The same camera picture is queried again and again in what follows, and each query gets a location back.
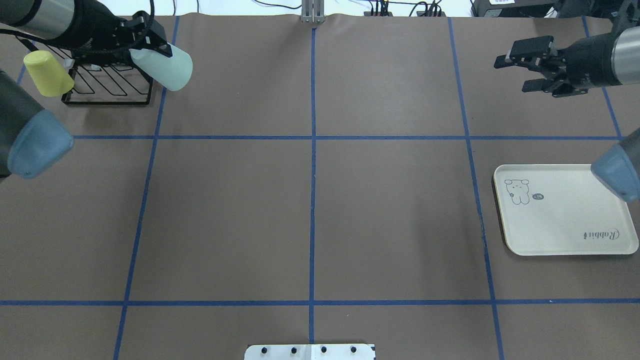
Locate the white mounting plate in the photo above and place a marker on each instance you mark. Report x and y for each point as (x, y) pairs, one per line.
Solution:
(326, 351)

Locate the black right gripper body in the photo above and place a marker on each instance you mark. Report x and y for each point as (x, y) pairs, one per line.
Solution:
(589, 59)

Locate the black wire cup rack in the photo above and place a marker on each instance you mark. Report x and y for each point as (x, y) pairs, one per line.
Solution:
(100, 85)

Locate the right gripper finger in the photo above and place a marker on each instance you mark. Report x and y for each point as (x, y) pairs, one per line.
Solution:
(539, 85)

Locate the cream rabbit tray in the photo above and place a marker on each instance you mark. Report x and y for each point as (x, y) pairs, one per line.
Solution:
(561, 210)

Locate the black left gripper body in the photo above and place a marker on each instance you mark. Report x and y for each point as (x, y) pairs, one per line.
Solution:
(88, 29)

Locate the light green cup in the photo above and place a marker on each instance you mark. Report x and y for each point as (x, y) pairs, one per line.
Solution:
(173, 74)

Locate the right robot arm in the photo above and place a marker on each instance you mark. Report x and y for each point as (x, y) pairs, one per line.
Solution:
(618, 168)

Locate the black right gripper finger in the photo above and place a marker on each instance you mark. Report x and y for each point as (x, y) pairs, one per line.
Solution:
(530, 53)

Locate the yellow cup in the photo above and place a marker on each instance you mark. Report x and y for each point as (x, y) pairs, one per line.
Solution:
(49, 76)

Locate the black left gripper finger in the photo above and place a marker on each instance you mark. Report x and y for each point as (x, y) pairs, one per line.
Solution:
(146, 30)

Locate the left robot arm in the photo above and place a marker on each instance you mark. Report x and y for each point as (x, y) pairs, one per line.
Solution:
(59, 35)

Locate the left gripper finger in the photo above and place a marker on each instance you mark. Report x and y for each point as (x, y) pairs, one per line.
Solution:
(148, 55)

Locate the aluminium frame post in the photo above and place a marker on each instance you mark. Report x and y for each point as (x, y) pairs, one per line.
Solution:
(313, 11)

